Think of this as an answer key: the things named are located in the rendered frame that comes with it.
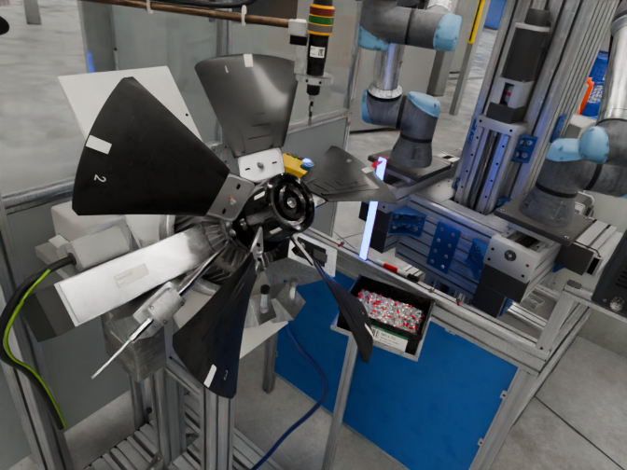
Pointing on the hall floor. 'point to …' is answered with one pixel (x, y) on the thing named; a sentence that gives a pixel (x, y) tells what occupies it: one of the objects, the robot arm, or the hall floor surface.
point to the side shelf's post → (138, 402)
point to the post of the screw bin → (341, 403)
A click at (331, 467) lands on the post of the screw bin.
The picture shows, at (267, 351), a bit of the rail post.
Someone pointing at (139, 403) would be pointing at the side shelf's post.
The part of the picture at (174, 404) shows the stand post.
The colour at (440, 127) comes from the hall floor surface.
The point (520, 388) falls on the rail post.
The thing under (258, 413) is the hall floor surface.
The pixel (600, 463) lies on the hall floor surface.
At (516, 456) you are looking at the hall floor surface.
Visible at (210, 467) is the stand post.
